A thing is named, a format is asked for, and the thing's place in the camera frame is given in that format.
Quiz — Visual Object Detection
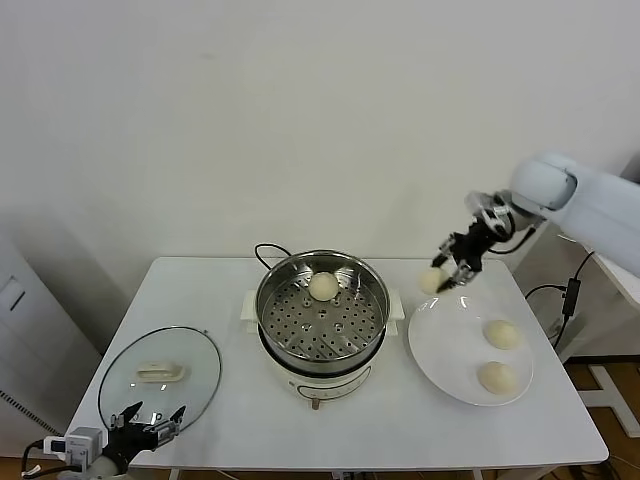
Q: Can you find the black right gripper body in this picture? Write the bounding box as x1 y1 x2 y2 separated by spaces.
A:
452 219 501 274

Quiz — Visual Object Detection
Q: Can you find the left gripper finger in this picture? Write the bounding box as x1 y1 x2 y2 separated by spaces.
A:
148 405 188 450
109 401 144 432

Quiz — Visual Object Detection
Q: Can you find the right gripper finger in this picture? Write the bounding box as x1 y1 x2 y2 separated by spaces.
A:
437 262 476 294
432 234 459 266

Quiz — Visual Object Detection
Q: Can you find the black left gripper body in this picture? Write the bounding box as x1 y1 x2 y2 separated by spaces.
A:
104 424 156 471

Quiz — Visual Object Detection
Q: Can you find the white steamed baozi bun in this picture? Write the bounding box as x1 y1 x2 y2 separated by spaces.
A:
307 271 340 303
483 319 526 351
418 268 449 295
476 360 520 396

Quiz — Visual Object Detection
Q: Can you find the glass lid cream handle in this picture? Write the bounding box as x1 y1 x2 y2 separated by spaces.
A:
98 326 223 434

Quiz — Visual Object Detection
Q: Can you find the stainless steel steamer basket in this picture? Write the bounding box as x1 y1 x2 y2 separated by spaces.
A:
255 249 391 370

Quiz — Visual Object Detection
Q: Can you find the white side desk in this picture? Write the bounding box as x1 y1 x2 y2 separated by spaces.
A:
512 214 640 441

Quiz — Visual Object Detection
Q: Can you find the white round plate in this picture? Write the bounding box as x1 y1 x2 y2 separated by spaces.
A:
408 294 535 407

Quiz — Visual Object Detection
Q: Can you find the grey white cabinet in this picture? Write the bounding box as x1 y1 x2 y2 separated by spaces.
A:
0 234 104 446

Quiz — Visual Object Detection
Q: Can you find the cream electric cooker base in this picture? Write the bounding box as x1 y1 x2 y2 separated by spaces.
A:
241 288 404 412

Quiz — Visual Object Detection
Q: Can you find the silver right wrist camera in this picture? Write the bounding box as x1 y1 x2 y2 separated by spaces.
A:
464 189 516 236

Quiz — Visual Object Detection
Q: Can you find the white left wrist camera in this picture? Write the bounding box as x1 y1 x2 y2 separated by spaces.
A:
64 428 105 469

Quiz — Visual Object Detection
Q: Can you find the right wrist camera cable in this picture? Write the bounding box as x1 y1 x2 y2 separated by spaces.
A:
492 224 539 256

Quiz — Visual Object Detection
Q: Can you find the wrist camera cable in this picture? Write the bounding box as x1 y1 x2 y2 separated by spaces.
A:
492 224 539 256
20 435 69 479

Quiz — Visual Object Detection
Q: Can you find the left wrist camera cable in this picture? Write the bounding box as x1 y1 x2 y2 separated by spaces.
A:
20 435 69 479

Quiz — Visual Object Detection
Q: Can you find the black cable with adapter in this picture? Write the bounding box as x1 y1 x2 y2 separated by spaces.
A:
523 252 596 349

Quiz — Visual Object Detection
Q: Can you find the black cooker power cord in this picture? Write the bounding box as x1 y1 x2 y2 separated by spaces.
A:
253 243 294 272

